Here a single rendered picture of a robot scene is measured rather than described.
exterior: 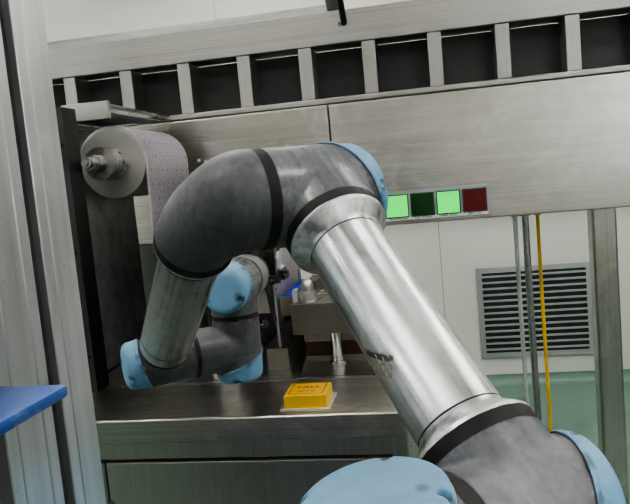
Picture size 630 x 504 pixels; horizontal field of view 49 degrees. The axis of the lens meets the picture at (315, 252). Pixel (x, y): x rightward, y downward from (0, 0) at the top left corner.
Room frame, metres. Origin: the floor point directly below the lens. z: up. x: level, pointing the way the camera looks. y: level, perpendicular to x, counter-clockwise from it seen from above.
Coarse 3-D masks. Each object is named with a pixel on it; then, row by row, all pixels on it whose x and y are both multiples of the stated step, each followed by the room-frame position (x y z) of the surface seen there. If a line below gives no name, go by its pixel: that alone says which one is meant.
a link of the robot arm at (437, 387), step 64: (320, 192) 0.74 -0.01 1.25; (384, 192) 0.80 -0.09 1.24; (320, 256) 0.72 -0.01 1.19; (384, 256) 0.69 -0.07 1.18; (384, 320) 0.63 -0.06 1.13; (384, 384) 0.62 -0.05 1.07; (448, 384) 0.57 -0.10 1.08; (448, 448) 0.53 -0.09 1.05; (512, 448) 0.51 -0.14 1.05; (576, 448) 0.53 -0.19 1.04
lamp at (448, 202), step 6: (438, 192) 1.62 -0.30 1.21; (444, 192) 1.62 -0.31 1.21; (450, 192) 1.62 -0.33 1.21; (456, 192) 1.61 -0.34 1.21; (438, 198) 1.62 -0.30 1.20; (444, 198) 1.62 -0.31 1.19; (450, 198) 1.62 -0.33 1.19; (456, 198) 1.61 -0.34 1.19; (438, 204) 1.62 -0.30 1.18; (444, 204) 1.62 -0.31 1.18; (450, 204) 1.62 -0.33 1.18; (456, 204) 1.61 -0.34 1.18; (438, 210) 1.62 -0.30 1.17; (444, 210) 1.62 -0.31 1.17; (450, 210) 1.62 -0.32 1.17; (456, 210) 1.61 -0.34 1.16
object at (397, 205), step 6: (390, 198) 1.64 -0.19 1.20; (396, 198) 1.64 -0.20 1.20; (402, 198) 1.64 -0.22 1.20; (390, 204) 1.64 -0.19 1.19; (396, 204) 1.64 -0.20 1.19; (402, 204) 1.64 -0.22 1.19; (390, 210) 1.64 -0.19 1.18; (396, 210) 1.64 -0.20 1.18; (402, 210) 1.64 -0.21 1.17; (390, 216) 1.64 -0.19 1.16; (396, 216) 1.64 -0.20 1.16; (402, 216) 1.64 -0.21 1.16
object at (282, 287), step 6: (282, 252) 1.47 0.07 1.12; (288, 252) 1.52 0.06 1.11; (282, 258) 1.46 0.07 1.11; (288, 258) 1.52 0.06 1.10; (288, 264) 1.51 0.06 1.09; (294, 264) 1.58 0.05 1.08; (294, 270) 1.57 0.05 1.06; (294, 276) 1.56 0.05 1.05; (282, 282) 1.44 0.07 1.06; (288, 282) 1.50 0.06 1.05; (294, 282) 1.56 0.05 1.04; (282, 288) 1.43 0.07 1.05; (288, 288) 1.49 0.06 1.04; (276, 294) 1.38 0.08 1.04; (282, 294) 1.43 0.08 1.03; (276, 300) 1.37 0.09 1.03
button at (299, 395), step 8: (296, 384) 1.15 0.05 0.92; (304, 384) 1.14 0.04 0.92; (312, 384) 1.14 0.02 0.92; (320, 384) 1.13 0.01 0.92; (328, 384) 1.13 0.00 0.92; (288, 392) 1.11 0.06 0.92; (296, 392) 1.10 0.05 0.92; (304, 392) 1.10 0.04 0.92; (312, 392) 1.09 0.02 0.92; (320, 392) 1.09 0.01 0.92; (328, 392) 1.11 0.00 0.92; (288, 400) 1.09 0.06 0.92; (296, 400) 1.09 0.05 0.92; (304, 400) 1.08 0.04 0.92; (312, 400) 1.08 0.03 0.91; (320, 400) 1.08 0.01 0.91; (328, 400) 1.10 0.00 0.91; (288, 408) 1.09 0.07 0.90
